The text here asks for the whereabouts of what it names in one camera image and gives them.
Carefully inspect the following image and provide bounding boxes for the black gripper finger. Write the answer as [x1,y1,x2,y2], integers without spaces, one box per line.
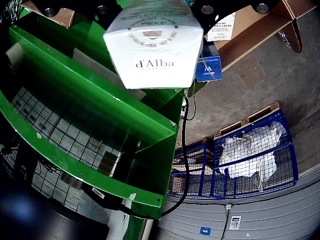
[186,0,281,36]
[29,0,125,29]

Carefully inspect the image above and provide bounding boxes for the white d'Alba product carton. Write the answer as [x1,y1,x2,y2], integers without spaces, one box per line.
[102,0,205,90]

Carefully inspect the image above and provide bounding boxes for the open brown cardboard box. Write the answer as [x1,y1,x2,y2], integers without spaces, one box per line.
[287,0,318,20]
[206,0,304,73]

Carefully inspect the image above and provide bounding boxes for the white cow print carton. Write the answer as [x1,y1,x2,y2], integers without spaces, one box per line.
[205,11,237,43]

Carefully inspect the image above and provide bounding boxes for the dark blue product carton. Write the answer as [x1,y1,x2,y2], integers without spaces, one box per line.
[195,41,223,83]

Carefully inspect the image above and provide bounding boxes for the green metal cabinet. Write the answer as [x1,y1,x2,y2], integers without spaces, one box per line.
[0,0,186,240]

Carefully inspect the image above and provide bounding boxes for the white paper roll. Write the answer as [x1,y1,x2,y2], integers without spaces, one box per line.
[4,41,25,68]

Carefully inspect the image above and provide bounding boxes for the wooden pallet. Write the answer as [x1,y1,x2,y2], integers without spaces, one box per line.
[174,136,211,151]
[213,100,281,140]

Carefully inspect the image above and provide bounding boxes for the white plastic bags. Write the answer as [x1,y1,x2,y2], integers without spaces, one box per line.
[219,121,288,180]

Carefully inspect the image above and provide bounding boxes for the blue plastic crate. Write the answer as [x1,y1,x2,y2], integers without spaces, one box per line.
[210,109,300,200]

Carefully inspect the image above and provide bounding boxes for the black power adapter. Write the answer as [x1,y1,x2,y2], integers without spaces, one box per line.
[81,183,124,211]

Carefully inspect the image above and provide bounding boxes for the grey roller shutter door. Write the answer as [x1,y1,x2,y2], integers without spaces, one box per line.
[142,168,320,240]

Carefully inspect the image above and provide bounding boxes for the white printed door label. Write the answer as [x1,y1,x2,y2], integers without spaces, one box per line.
[228,215,242,231]

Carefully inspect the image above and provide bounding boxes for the small blue square sticker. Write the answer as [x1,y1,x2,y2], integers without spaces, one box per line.
[199,225,212,237]

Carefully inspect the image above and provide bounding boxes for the thin black looped cable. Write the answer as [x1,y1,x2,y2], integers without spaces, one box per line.
[185,95,198,122]

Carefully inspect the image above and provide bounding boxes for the black wire grid panel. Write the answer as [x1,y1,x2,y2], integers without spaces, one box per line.
[0,86,123,213]

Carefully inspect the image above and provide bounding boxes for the thick black power cable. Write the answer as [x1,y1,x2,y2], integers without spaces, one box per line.
[121,96,190,221]

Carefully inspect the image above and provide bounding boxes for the tangled black cables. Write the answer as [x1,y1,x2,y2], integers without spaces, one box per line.
[0,134,62,176]

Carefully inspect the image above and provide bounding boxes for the blue wire mesh cage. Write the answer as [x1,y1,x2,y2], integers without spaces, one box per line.
[166,143,216,199]

